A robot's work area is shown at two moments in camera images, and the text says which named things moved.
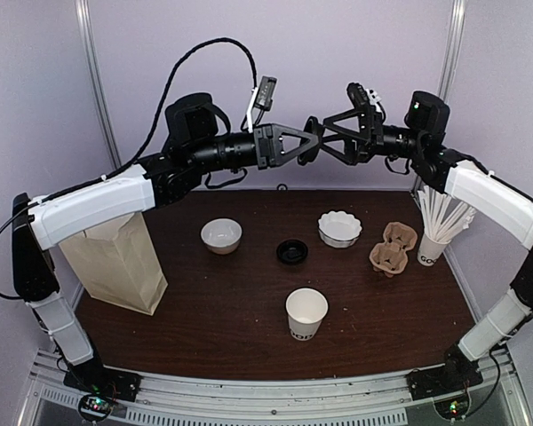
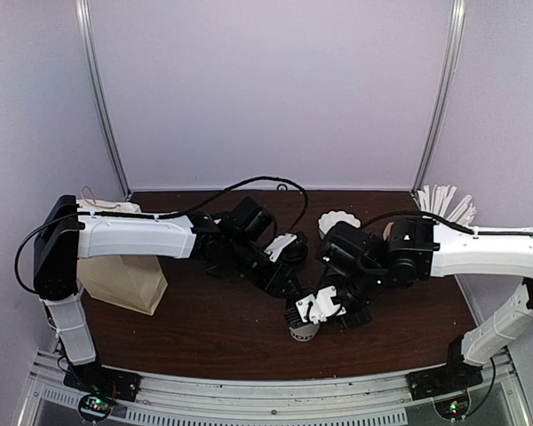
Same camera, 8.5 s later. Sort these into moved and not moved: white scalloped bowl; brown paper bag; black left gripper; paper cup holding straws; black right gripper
Moved: black left gripper; black right gripper
Not moved: white scalloped bowl; brown paper bag; paper cup holding straws
